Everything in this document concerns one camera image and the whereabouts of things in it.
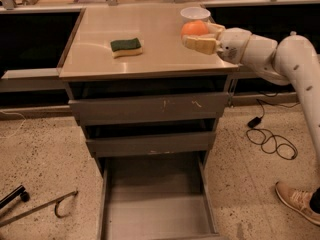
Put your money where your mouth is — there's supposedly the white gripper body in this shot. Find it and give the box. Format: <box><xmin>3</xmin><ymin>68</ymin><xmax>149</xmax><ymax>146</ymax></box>
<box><xmin>217</xmin><ymin>28</ymin><xmax>252</xmax><ymax>64</ymax></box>

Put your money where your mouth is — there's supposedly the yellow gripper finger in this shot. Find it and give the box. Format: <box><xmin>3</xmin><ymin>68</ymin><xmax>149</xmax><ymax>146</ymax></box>
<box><xmin>207</xmin><ymin>22</ymin><xmax>225</xmax><ymax>39</ymax></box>
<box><xmin>182</xmin><ymin>35</ymin><xmax>220</xmax><ymax>55</ymax></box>

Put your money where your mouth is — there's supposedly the orange fruit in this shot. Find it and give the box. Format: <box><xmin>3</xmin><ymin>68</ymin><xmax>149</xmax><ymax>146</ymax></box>
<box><xmin>180</xmin><ymin>20</ymin><xmax>209</xmax><ymax>37</ymax></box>

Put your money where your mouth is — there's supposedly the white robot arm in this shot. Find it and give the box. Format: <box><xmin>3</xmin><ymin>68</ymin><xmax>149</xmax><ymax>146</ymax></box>
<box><xmin>181</xmin><ymin>21</ymin><xmax>320</xmax><ymax>157</ymax></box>

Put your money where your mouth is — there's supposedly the grey top drawer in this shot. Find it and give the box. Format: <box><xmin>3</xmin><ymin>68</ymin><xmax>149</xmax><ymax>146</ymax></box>
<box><xmin>69</xmin><ymin>92</ymin><xmax>228</xmax><ymax>126</ymax></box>

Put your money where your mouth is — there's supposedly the grey drawer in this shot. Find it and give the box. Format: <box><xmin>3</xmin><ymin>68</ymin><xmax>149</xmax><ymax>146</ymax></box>
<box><xmin>97</xmin><ymin>159</ymin><xmax>229</xmax><ymax>240</ymax></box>
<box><xmin>69</xmin><ymin>92</ymin><xmax>228</xmax><ymax>126</ymax></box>
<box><xmin>86</xmin><ymin>131</ymin><xmax>215</xmax><ymax>157</ymax></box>

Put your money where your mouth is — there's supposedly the grey drawer cabinet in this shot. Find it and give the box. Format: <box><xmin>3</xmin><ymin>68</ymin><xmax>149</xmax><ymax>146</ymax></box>
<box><xmin>55</xmin><ymin>2</ymin><xmax>240</xmax><ymax>240</ymax></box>

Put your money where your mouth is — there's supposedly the grey middle drawer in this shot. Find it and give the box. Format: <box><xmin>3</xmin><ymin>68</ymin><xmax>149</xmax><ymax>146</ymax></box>
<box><xmin>86</xmin><ymin>131</ymin><xmax>215</xmax><ymax>157</ymax></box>

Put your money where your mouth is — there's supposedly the grey bottom drawer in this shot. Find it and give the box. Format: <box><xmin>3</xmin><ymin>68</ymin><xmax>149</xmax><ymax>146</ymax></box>
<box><xmin>97</xmin><ymin>159</ymin><xmax>229</xmax><ymax>240</ymax></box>

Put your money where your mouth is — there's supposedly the white bowl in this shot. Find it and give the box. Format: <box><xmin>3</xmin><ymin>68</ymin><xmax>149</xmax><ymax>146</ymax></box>
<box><xmin>180</xmin><ymin>7</ymin><xmax>211</xmax><ymax>23</ymax></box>

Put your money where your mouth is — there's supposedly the green yellow sponge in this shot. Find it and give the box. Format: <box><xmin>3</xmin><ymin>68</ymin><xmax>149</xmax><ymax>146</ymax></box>
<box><xmin>110</xmin><ymin>38</ymin><xmax>143</xmax><ymax>58</ymax></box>

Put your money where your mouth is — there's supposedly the tan shoe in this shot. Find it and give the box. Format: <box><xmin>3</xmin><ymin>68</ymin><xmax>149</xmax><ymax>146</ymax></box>
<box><xmin>275</xmin><ymin>181</ymin><xmax>320</xmax><ymax>226</ymax></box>

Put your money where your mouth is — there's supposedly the black caster leg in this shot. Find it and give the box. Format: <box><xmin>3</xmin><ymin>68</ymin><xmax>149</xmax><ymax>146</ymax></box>
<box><xmin>0</xmin><ymin>185</ymin><xmax>30</xmax><ymax>209</ymax></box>

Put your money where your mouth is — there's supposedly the metal rod with hook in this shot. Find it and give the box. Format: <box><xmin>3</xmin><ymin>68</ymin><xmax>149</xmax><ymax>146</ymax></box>
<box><xmin>0</xmin><ymin>190</ymin><xmax>78</xmax><ymax>228</ymax></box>

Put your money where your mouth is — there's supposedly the black power cable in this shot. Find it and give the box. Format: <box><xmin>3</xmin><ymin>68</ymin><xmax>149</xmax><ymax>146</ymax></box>
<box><xmin>245</xmin><ymin>91</ymin><xmax>300</xmax><ymax>161</ymax></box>

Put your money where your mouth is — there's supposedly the white cable on floor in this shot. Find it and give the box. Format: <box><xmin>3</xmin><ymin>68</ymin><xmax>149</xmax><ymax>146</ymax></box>
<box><xmin>0</xmin><ymin>109</ymin><xmax>27</xmax><ymax>139</ymax></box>

